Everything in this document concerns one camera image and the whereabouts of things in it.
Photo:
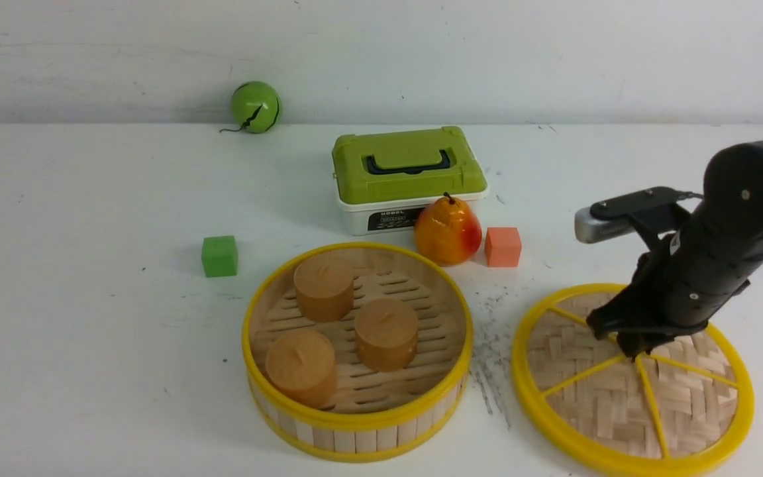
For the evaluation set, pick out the brown toy bun back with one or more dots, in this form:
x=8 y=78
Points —
x=324 y=288

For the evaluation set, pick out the brown toy bun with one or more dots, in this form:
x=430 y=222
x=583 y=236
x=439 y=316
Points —
x=386 y=332
x=324 y=288
x=302 y=365

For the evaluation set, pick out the green foam cube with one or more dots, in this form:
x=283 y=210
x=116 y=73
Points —
x=219 y=256

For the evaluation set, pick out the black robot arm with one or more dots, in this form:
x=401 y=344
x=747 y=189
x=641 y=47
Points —
x=732 y=204

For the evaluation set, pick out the orange foam cube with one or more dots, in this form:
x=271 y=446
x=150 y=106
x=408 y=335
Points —
x=503 y=247

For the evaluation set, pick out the green and white lunch box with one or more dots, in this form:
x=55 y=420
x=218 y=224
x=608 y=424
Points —
x=384 y=180

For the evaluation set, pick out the yellow bamboo steamer basket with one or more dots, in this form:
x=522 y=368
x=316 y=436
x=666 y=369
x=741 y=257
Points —
x=372 y=415

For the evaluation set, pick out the brown toy bun front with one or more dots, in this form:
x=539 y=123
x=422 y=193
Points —
x=302 y=365

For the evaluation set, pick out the brown toy bun right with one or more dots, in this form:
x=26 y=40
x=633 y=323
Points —
x=386 y=332

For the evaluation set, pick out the orange yellow toy pear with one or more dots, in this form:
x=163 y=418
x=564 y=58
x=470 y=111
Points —
x=448 y=232

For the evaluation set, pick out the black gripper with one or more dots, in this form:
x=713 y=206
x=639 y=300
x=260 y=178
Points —
x=674 y=293

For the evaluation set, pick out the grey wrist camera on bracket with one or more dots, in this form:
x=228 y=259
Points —
x=649 y=213

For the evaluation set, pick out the yellow woven steamer lid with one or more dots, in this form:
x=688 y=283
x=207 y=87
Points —
x=681 y=410

